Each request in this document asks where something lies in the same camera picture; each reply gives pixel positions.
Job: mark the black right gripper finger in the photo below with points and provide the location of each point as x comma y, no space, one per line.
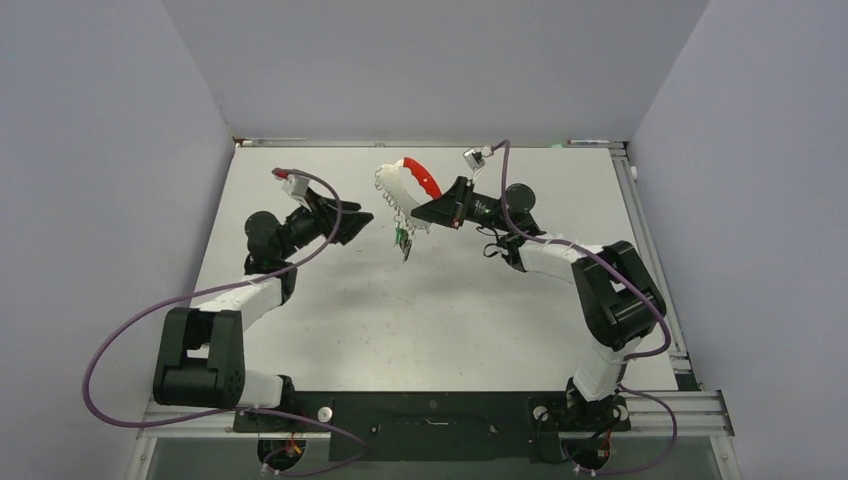
453,198
445,214

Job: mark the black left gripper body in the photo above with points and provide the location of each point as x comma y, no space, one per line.
306,226

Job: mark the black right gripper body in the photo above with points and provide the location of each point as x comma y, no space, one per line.
481,208

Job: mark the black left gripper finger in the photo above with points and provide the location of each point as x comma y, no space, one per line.
334,199
352,224

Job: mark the steel key holder red handle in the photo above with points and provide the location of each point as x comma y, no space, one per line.
389,180

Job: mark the green key tag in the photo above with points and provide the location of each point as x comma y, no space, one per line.
401,236

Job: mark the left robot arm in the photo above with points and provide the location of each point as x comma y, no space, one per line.
201,359

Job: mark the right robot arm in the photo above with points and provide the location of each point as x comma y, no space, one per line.
620,302

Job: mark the silver key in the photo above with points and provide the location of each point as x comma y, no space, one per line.
406,250

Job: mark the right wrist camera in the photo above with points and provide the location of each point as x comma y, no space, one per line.
476,159

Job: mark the black mounting base plate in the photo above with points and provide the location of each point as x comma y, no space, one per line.
461,426

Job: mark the aluminium frame rail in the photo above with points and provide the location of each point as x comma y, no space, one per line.
690,413

